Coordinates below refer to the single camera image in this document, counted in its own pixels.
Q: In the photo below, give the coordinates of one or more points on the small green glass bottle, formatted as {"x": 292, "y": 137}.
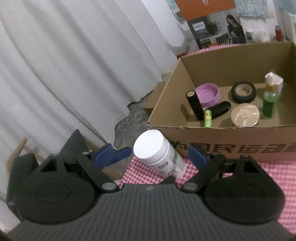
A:
{"x": 270, "y": 98}

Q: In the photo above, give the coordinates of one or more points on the white supplement bottle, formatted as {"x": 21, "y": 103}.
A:
{"x": 153, "y": 149}

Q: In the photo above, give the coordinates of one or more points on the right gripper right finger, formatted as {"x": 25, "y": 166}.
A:
{"x": 238, "y": 190}

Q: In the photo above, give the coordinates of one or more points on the black tape roll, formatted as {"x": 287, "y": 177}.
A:
{"x": 243, "y": 92}

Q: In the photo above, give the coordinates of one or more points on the orange Philips box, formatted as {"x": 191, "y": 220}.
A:
{"x": 213, "y": 22}

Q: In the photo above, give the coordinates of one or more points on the pink checkered tablecloth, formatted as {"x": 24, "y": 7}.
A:
{"x": 165, "y": 212}

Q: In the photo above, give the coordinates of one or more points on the black handle tool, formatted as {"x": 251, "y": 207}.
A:
{"x": 219, "y": 109}

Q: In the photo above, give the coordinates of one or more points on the white curtain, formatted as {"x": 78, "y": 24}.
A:
{"x": 77, "y": 65}

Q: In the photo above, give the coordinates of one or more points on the pink plastic lid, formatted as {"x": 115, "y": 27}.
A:
{"x": 208, "y": 94}

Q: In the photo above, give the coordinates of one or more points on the red thermos bottle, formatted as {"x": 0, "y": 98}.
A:
{"x": 278, "y": 33}

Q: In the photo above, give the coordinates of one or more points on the black cylinder battery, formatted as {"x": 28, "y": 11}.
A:
{"x": 195, "y": 105}

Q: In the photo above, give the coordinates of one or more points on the small white box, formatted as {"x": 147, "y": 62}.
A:
{"x": 272, "y": 79}

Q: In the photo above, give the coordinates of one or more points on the green glue stick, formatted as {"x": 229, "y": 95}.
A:
{"x": 207, "y": 118}

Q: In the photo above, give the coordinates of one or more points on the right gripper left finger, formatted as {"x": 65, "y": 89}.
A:
{"x": 65, "y": 186}

